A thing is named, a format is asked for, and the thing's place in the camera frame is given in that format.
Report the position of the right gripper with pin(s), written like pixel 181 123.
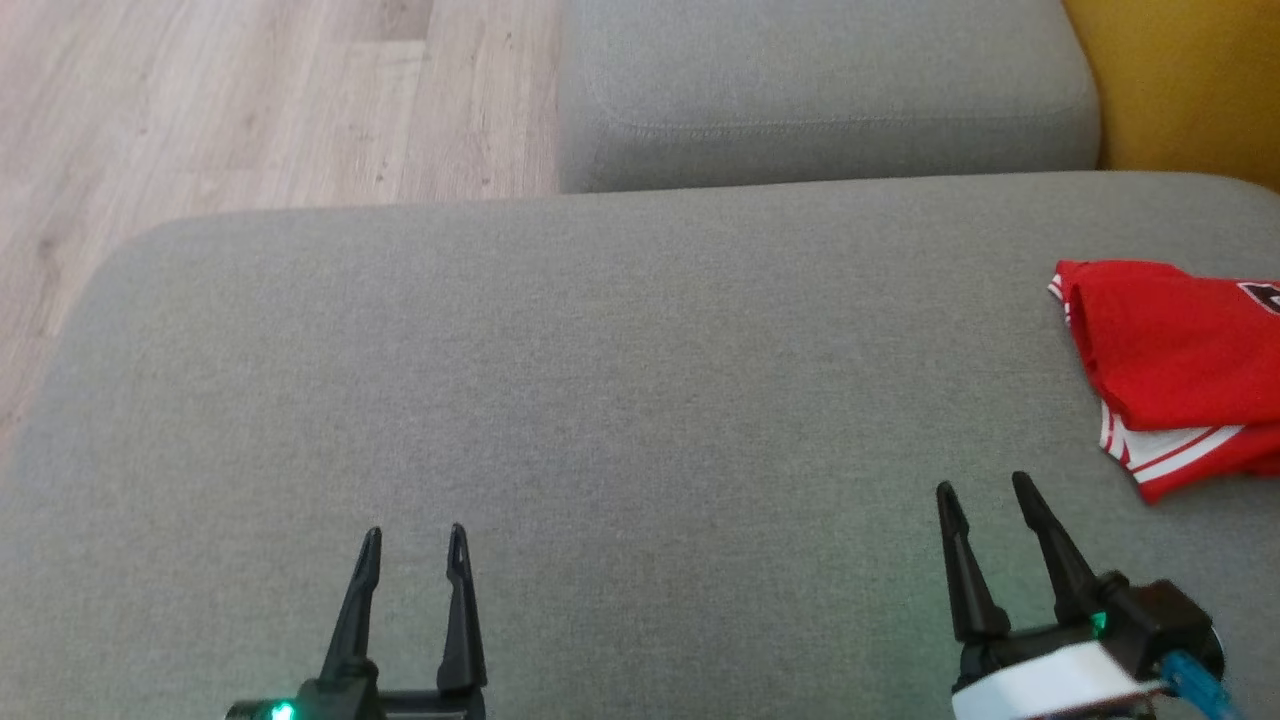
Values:
pixel 1050 685

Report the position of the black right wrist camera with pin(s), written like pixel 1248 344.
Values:
pixel 1160 615

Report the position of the grey fabric sofa cushion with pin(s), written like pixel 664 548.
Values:
pixel 820 80

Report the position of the red and white jersey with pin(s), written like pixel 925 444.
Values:
pixel 1170 350

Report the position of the grey fabric sofa seat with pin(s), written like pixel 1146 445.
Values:
pixel 600 400

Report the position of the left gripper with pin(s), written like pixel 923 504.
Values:
pixel 400 707

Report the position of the yellow upholstered furniture piece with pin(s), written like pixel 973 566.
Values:
pixel 1190 80

